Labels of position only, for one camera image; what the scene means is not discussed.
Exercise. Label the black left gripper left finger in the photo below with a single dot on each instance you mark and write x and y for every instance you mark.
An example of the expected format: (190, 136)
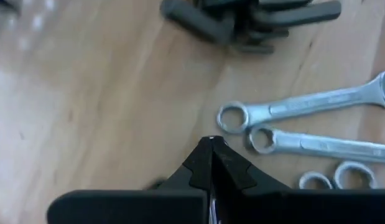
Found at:
(148, 208)

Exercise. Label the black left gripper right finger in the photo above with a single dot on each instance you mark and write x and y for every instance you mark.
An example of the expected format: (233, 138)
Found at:
(273, 208)

